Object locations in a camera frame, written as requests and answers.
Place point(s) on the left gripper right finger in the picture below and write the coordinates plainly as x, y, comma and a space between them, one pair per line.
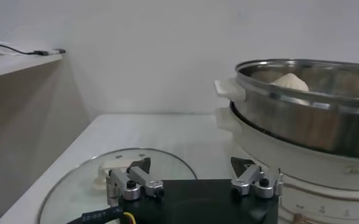
252, 178

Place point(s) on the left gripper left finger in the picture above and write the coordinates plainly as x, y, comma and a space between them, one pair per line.
142, 179

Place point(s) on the round glass pot lid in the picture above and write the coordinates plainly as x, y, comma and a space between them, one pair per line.
75, 188

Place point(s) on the white steamed baozi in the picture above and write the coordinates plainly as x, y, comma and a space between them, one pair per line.
290, 82

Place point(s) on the stainless steel steamer basket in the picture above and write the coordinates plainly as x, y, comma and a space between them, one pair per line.
304, 121

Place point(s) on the white electric cooking pot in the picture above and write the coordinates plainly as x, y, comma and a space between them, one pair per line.
304, 170

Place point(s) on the white side desk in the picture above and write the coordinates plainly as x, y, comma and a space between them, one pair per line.
17, 64

